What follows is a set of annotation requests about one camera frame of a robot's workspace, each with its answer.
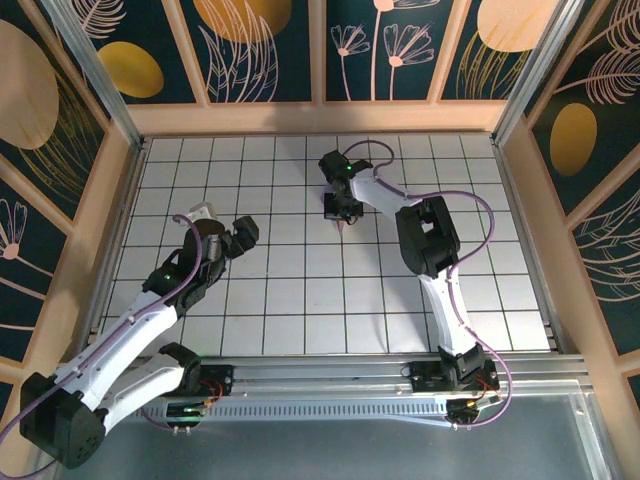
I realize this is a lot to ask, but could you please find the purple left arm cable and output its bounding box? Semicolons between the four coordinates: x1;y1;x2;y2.
0;214;204;480

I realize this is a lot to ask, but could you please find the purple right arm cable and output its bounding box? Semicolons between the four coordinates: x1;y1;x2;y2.
344;139;513;431

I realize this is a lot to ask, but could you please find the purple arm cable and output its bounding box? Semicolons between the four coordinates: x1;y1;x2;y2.
0;214;204;480
344;139;513;431

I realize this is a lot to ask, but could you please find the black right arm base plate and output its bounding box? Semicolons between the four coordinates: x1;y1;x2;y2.
408;360;501;395

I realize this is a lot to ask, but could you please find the purple paper sheet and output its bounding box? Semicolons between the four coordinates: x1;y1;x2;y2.
319;183;351;236

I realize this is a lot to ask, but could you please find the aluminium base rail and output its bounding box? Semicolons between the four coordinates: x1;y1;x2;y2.
47;353;591;401

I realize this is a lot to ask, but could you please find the aluminium side rail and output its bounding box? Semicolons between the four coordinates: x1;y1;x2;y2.
492;139;571;354
74;139;151;361

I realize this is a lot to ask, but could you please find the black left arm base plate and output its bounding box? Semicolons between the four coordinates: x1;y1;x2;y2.
169;364;235;398

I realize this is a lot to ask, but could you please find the perforated metal cable duct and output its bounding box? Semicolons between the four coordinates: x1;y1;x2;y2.
67;399;451;430

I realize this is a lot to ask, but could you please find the grey metal sheet panel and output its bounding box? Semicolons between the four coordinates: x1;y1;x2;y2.
29;394;619;480

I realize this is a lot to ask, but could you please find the black controller board with wires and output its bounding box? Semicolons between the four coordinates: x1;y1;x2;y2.
166;397;215;427
446;393;504;426

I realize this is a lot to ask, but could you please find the aluminium corner post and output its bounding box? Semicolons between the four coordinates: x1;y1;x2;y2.
38;0;147;151
492;0;586;146

